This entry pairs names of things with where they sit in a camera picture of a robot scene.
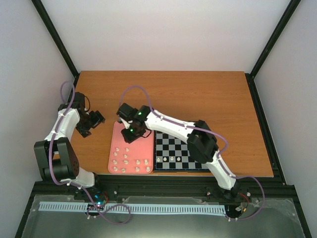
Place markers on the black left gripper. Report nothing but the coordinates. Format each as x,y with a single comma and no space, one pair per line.
97,120

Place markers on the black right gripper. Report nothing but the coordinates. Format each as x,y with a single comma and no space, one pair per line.
128,139

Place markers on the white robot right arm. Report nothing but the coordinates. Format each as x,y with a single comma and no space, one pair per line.
201,141

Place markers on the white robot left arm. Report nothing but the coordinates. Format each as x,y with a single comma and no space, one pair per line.
55,156

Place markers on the pink plastic tray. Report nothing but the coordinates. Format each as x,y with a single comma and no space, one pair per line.
141,149

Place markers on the black white chessboard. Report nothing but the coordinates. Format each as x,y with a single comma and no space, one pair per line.
166,145

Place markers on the black aluminium frame rail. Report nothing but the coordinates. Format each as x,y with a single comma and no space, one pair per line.
205,188

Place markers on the light blue cable duct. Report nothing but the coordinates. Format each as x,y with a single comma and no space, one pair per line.
137,209

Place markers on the left black frame post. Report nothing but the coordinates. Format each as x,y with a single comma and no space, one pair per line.
41,10

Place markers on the black frame post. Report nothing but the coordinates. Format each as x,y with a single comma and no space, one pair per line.
41,10
285,18

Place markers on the right black frame post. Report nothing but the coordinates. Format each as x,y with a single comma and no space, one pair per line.
285,18

